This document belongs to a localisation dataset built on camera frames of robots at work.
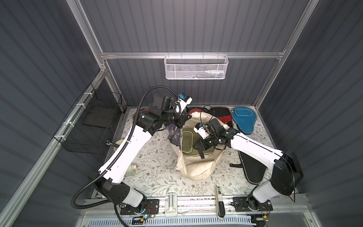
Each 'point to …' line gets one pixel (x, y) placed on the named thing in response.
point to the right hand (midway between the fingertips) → (198, 144)
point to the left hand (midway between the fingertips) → (192, 117)
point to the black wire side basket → (87, 129)
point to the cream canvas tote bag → (199, 168)
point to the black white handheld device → (220, 207)
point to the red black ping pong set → (224, 114)
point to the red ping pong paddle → (193, 110)
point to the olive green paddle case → (189, 137)
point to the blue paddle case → (244, 117)
